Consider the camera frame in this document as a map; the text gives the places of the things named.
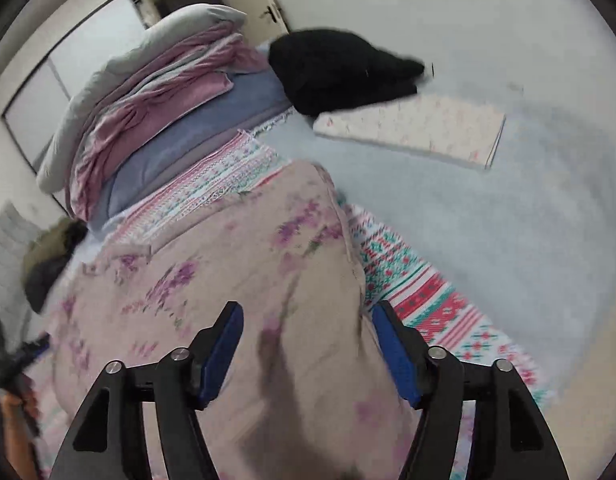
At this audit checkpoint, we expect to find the olive and black jacket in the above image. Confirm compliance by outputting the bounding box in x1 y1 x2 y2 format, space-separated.
21 218 88 314

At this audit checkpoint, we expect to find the blue folded blanket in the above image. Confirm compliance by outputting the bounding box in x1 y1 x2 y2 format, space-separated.
87 68 291 229

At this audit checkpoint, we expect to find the mauve folded blanket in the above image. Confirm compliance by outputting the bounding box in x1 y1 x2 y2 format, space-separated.
137 123 269 196

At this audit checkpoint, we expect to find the pink floral padded jacket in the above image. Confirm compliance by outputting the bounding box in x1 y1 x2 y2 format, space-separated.
50 160 417 479

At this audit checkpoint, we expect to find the grey quilted headboard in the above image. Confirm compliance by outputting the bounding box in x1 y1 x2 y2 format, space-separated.
0 202 41 330

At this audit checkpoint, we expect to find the white wardrobe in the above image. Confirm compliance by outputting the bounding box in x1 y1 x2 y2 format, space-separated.
0 0 161 212

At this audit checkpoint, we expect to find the grey and pink folded quilt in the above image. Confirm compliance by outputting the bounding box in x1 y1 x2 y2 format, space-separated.
36 3 269 220

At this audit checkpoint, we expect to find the person's left hand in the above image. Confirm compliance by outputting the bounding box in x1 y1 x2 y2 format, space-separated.
0 391 38 480

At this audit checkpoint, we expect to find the black garment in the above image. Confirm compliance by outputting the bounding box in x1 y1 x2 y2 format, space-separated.
268 28 426 118

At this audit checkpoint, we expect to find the folded white floral cloth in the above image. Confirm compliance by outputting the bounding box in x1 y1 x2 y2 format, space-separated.
313 94 506 169

